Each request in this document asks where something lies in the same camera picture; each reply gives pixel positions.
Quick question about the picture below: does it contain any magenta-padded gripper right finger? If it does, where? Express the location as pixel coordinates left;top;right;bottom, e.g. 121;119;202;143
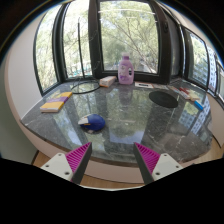
133;142;184;185

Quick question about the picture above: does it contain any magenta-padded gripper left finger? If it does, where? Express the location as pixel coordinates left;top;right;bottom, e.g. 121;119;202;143
40;142;93;185

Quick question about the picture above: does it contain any blue and white computer mouse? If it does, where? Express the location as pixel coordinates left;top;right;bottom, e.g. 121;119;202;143
77;113;106;132

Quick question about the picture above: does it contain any black round mouse pad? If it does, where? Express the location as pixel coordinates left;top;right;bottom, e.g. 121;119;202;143
148;90;179;109

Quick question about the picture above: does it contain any small blue and white box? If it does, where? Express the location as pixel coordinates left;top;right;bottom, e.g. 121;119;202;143
194;99;205;111

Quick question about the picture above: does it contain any thick red book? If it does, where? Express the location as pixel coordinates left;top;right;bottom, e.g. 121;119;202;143
179;87;201;101

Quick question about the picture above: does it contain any small white orange box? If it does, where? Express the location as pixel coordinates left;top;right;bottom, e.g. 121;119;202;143
99;75;118;88

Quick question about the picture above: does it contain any purple detergent bottle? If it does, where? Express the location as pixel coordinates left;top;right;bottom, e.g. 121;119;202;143
117;53;135;86

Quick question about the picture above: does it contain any black wire rack stand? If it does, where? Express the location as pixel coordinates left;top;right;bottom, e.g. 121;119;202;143
69;16;101;95

